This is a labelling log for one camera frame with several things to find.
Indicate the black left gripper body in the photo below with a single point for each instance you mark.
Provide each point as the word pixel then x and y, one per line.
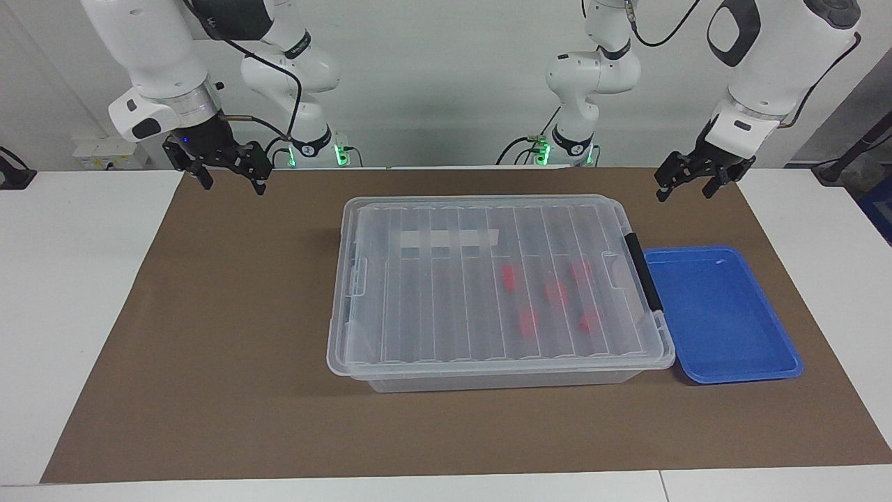
pixel 711 164

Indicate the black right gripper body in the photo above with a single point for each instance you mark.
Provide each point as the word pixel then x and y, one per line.
pixel 216 150

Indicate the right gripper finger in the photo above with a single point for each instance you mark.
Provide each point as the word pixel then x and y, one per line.
pixel 259 186
pixel 206 179

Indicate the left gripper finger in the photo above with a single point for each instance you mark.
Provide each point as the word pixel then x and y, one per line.
pixel 711 189
pixel 662 193

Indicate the red block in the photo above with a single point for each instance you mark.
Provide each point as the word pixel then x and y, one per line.
pixel 527 321
pixel 591 321
pixel 557 293
pixel 509 277
pixel 580 268

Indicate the clear ribbed plastic lid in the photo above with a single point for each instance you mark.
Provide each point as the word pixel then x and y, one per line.
pixel 446 300

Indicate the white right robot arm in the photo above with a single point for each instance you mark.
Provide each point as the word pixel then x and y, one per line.
pixel 160 56

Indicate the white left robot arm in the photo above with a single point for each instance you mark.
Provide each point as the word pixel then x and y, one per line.
pixel 780 63

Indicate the blue plastic tray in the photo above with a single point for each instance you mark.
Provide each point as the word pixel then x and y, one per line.
pixel 725 314

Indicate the clear plastic storage box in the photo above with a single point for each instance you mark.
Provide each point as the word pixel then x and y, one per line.
pixel 488 382

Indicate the black stand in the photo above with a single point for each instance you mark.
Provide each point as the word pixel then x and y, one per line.
pixel 829 174

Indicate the translucent white label sticker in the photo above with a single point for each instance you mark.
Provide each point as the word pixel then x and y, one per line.
pixel 418 238

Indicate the blue crate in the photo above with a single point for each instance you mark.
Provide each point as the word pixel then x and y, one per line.
pixel 879 209

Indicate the brown table mat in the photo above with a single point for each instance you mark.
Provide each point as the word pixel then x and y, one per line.
pixel 209 390

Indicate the white wall socket strip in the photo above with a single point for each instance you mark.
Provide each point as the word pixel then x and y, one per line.
pixel 104 152

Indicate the black clamp mount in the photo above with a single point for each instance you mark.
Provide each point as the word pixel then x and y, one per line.
pixel 14 178

